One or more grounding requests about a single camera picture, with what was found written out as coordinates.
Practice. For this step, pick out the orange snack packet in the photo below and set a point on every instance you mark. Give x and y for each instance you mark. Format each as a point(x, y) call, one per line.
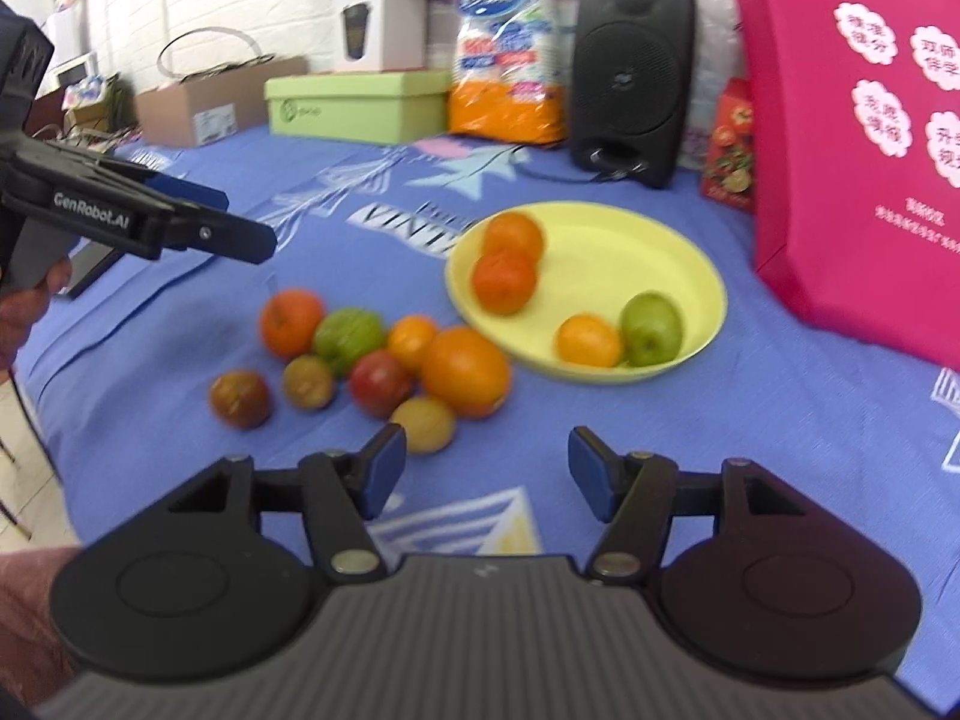
point(510, 67)

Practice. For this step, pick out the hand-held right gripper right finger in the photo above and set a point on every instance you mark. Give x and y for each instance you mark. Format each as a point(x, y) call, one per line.
point(589, 472)

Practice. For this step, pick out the red apple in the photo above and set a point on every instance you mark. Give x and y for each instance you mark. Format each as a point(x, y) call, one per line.
point(380, 384)

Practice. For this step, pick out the white box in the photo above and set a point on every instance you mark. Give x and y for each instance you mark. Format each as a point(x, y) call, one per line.
point(390, 22)

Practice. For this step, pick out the dark red round fruit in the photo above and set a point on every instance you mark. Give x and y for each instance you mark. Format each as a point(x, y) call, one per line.
point(240, 399)

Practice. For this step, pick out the yellow-brown kiwi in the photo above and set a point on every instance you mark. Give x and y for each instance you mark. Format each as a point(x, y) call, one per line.
point(424, 425)

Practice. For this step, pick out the bubble wrap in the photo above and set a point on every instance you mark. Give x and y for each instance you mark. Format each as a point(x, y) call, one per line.
point(712, 37)

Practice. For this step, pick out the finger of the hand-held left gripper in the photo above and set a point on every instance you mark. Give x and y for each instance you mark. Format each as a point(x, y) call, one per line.
point(225, 232)
point(187, 191)

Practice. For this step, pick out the small white appliance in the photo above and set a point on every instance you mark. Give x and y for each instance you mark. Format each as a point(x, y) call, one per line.
point(75, 69)

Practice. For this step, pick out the pink shopping bag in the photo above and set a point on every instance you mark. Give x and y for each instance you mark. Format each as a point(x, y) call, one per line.
point(825, 202)

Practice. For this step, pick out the small orange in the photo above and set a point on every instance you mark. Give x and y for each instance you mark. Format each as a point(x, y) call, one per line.
point(411, 339)
point(588, 341)

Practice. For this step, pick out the person's left hand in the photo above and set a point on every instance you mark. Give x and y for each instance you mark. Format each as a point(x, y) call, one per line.
point(22, 315)

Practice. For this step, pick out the orange with stem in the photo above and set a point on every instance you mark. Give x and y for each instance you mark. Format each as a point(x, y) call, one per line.
point(291, 322)

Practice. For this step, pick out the red printed packet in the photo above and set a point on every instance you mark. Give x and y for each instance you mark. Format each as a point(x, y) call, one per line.
point(731, 150)

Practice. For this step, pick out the black speaker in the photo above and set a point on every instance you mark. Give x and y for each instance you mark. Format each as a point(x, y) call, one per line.
point(634, 67)

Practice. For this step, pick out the green shoe box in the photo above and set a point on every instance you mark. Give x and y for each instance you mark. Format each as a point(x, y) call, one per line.
point(352, 109)

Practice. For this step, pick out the yellow plate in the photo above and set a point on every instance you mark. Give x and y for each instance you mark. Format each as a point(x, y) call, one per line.
point(622, 255)

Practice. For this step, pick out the cardboard box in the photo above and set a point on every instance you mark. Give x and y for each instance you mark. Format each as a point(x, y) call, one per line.
point(187, 109)

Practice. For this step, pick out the dark flat device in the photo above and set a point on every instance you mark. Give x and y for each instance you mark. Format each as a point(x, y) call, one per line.
point(94, 266)

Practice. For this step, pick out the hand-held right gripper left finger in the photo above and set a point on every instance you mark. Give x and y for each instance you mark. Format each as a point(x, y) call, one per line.
point(382, 469)

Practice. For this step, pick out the brown-green round fruit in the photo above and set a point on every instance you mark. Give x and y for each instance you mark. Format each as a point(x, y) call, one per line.
point(307, 382)

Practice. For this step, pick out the green apple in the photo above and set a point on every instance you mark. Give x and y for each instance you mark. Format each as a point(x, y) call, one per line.
point(346, 337)
point(651, 330)

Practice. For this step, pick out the blue printed cloth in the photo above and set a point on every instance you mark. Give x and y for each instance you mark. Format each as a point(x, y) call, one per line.
point(750, 427)

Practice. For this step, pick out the large orange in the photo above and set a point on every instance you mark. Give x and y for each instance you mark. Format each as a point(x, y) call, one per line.
point(465, 371)

